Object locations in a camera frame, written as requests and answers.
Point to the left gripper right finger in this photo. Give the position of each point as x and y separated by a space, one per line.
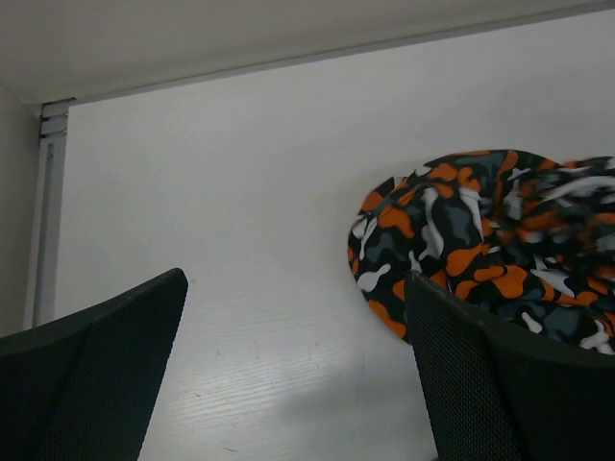
495 391

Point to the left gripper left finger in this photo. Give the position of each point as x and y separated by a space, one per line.
84 387

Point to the orange camouflage shorts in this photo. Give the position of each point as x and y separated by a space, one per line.
521 236

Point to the aluminium table edge rail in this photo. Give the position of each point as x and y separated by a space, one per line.
42 269

